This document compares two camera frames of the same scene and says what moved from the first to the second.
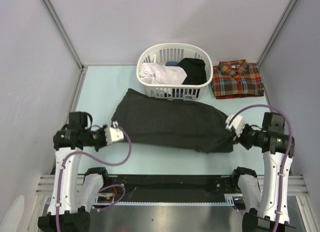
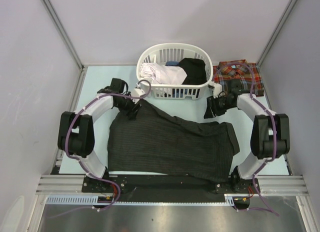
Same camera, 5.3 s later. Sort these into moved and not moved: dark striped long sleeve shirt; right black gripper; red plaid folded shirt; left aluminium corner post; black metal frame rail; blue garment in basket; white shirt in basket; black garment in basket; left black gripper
Moved: left black gripper; dark striped long sleeve shirt; right black gripper
Not moved: red plaid folded shirt; black garment in basket; white shirt in basket; black metal frame rail; blue garment in basket; left aluminium corner post
